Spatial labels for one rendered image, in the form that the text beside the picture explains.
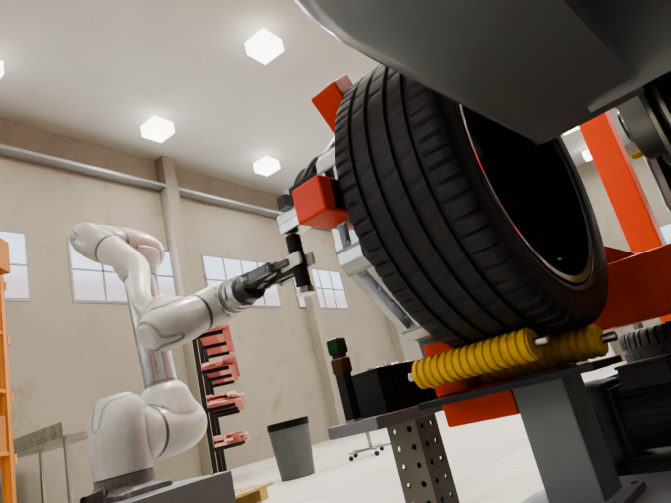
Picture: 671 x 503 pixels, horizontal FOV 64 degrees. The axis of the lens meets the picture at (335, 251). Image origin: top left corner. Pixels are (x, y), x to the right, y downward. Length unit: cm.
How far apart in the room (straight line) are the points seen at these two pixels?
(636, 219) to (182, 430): 276
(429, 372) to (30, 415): 849
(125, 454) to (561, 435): 109
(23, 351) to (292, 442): 508
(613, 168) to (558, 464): 273
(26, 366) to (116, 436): 781
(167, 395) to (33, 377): 769
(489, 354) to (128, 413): 102
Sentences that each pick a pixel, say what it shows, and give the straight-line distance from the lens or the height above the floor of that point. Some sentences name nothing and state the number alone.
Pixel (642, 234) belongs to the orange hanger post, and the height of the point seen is 104.
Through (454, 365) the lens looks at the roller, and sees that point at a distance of 104.
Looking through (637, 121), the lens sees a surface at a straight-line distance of 108.
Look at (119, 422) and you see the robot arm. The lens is 162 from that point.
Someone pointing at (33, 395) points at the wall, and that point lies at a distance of 936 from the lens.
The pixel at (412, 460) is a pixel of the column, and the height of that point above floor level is 32.
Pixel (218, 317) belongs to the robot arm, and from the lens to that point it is 143.
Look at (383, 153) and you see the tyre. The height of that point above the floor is 86.
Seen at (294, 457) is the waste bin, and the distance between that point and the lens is 566.
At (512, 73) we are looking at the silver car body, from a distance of 57.
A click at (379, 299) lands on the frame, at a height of 67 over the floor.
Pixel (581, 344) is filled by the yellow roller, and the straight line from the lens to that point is 106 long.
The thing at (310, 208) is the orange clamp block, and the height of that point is 83.
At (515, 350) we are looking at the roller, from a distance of 98.
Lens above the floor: 47
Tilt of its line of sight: 17 degrees up
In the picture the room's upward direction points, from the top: 14 degrees counter-clockwise
